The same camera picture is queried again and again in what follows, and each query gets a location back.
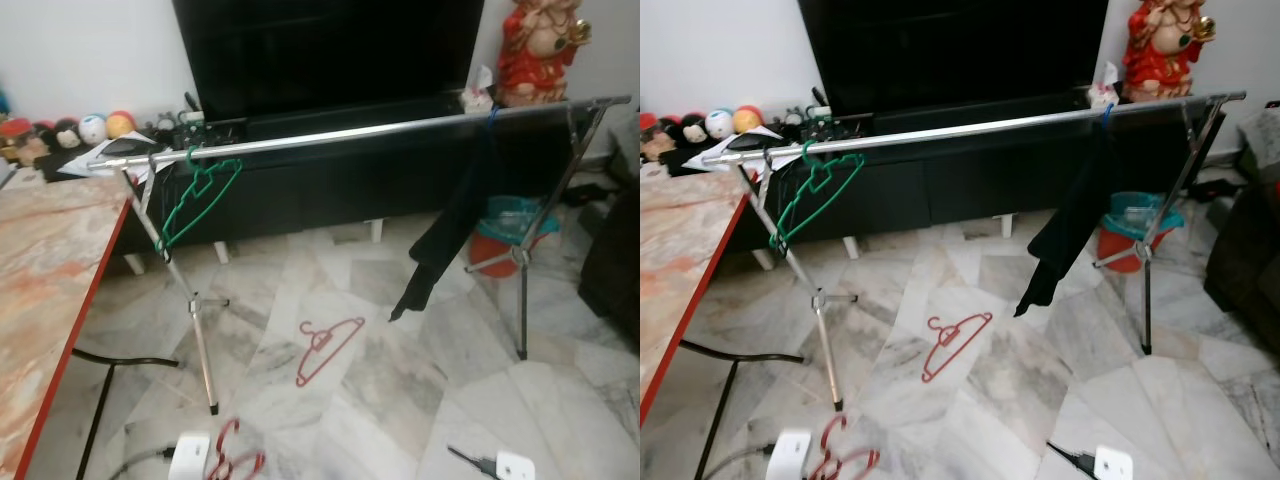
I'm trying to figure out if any green plastic clothes hanger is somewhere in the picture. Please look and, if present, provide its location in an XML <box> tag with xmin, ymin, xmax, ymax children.
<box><xmin>768</xmin><ymin>140</ymin><xmax>866</xmax><ymax>251</ymax></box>
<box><xmin>157</xmin><ymin>147</ymin><xmax>244</xmax><ymax>251</ymax></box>

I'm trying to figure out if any red plastic clothes hanger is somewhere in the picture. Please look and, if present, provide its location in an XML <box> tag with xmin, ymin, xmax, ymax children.
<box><xmin>205</xmin><ymin>418</ymin><xmax>268</xmax><ymax>480</ymax></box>
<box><xmin>295</xmin><ymin>317</ymin><xmax>366</xmax><ymax>388</ymax></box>
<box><xmin>808</xmin><ymin>413</ymin><xmax>881</xmax><ymax>480</ymax></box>
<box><xmin>920</xmin><ymin>312</ymin><xmax>994</xmax><ymax>384</ymax></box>

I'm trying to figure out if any dark sofa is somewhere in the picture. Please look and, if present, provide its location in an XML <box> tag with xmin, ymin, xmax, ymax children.
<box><xmin>1203</xmin><ymin>180</ymin><xmax>1280</xmax><ymax>336</ymax></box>
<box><xmin>578</xmin><ymin>190</ymin><xmax>640</xmax><ymax>341</ymax></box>

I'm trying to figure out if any white paper stack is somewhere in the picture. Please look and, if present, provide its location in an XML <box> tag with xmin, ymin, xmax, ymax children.
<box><xmin>682</xmin><ymin>125</ymin><xmax>786</xmax><ymax>173</ymax></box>
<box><xmin>58</xmin><ymin>135</ymin><xmax>161</xmax><ymax>186</ymax></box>

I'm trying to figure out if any red bucket with teal liner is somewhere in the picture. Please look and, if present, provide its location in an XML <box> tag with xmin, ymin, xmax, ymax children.
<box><xmin>470</xmin><ymin>195</ymin><xmax>559</xmax><ymax>279</ymax></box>
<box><xmin>1095</xmin><ymin>190</ymin><xmax>1184</xmax><ymax>274</ymax></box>

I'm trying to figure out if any long black garment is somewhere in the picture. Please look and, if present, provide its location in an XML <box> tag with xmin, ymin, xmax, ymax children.
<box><xmin>388</xmin><ymin>110</ymin><xmax>501</xmax><ymax>323</ymax></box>
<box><xmin>1013</xmin><ymin>105</ymin><xmax>1119</xmax><ymax>319</ymax></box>

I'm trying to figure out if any red laughing Buddha statue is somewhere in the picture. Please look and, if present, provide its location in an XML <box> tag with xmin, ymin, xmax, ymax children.
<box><xmin>1122</xmin><ymin>0</ymin><xmax>1218</xmax><ymax>104</ymax></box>
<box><xmin>497</xmin><ymin>0</ymin><xmax>593</xmax><ymax>108</ymax></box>

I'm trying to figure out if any white tissue pack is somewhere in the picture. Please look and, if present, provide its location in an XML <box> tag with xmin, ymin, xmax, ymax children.
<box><xmin>1088</xmin><ymin>62</ymin><xmax>1121</xmax><ymax>109</ymax></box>
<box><xmin>460</xmin><ymin>65</ymin><xmax>498</xmax><ymax>113</ymax></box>

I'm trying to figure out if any remote control holder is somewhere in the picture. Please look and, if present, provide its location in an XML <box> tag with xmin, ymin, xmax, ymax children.
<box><xmin>178</xmin><ymin>95</ymin><xmax>206</xmax><ymax>141</ymax></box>
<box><xmin>805</xmin><ymin>88</ymin><xmax>831</xmax><ymax>136</ymax></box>

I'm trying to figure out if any silver metal clothes rack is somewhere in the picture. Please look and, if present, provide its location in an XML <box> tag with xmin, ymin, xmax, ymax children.
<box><xmin>88</xmin><ymin>95</ymin><xmax>633</xmax><ymax>416</ymax></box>
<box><xmin>700</xmin><ymin>90</ymin><xmax>1249</xmax><ymax>413</ymax></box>

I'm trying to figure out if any black television console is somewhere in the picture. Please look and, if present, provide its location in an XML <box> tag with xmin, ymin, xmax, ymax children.
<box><xmin>40</xmin><ymin>95</ymin><xmax>611</xmax><ymax>266</ymax></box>
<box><xmin>690</xmin><ymin>90</ymin><xmax>1236</xmax><ymax>251</ymax></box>

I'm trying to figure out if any black soundbar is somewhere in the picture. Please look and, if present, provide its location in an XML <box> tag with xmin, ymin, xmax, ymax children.
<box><xmin>245</xmin><ymin>98</ymin><xmax>456</xmax><ymax>139</ymax></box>

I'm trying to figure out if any black flat television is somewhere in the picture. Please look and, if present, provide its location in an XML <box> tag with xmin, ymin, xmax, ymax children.
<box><xmin>797</xmin><ymin>0</ymin><xmax>1111</xmax><ymax>119</ymax></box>
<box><xmin>172</xmin><ymin>0</ymin><xmax>486</xmax><ymax>123</ymax></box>

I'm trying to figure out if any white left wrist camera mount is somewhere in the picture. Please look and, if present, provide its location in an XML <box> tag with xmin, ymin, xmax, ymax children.
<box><xmin>768</xmin><ymin>428</ymin><xmax>813</xmax><ymax>480</ymax></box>
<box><xmin>168</xmin><ymin>432</ymin><xmax>213</xmax><ymax>480</ymax></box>

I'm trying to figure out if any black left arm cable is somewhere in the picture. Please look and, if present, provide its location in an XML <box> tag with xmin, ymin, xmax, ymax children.
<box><xmin>105</xmin><ymin>448</ymin><xmax>176</xmax><ymax>480</ymax></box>

